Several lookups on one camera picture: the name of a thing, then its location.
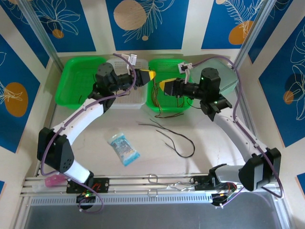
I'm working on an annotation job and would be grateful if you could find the black cable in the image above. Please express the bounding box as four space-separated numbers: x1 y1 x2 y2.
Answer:
155 129 196 158
136 118 166 130
78 72 97 103

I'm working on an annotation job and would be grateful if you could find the green plastic basket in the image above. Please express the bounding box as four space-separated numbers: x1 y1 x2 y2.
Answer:
145 59 194 114
54 56 107 110

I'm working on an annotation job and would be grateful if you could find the white plastic basket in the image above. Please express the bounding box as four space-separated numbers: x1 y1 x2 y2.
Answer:
104 58 149 110

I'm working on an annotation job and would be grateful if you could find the blue snack packet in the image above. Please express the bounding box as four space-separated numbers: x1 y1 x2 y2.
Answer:
106 133 141 167

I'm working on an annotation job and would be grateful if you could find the pink plastic packet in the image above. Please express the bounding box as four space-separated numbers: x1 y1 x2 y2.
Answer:
32 173 66 193

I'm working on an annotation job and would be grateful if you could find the grey metal sheet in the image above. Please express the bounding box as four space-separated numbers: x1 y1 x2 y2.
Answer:
23 204 293 229

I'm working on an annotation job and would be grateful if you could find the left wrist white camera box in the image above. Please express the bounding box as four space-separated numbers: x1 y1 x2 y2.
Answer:
121 54 138 75

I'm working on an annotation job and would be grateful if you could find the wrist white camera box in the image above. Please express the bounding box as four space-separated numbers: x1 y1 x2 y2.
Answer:
121 54 138 75
177 62 194 83

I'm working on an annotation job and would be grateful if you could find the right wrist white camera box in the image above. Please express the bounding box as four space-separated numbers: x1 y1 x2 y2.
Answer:
177 62 194 83

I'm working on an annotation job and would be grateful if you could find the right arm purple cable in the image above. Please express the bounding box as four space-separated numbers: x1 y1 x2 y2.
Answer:
187 55 285 208

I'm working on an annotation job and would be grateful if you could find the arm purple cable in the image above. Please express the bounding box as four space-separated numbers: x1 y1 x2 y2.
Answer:
187 55 285 208
40 52 138 213

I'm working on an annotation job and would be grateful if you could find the aluminium frame post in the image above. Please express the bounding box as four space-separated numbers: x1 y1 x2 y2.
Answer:
17 0 59 64
232 0 274 70

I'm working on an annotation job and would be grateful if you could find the metal wire clip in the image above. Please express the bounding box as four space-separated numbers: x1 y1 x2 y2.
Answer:
166 181 199 192

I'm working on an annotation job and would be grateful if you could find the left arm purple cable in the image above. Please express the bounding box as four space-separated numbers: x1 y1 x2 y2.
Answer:
40 52 138 213

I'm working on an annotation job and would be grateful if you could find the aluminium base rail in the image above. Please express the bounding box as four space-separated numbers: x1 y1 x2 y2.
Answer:
20 172 281 198

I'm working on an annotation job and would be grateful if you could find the slotted grey cable duct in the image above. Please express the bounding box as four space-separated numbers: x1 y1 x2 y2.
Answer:
28 192 275 207

